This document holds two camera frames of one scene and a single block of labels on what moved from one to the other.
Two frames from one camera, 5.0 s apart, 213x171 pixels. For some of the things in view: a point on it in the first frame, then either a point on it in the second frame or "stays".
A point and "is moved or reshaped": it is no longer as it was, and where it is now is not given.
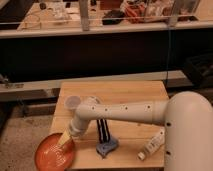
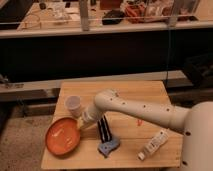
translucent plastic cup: (72, 101) stays
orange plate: (51, 155) is moved or reshaped
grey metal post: (84, 15) stays
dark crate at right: (199, 69) stays
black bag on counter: (113, 17) stays
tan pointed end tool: (65, 137) → (79, 122)
